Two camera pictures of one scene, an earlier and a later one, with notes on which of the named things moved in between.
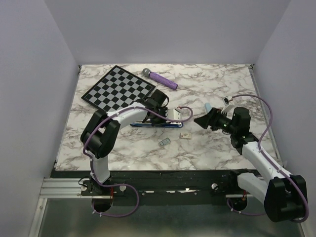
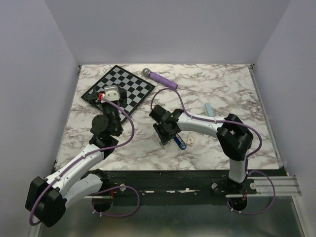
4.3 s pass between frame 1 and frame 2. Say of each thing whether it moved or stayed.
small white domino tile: moved
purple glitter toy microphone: stayed
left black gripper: moved
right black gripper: moved
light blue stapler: stayed
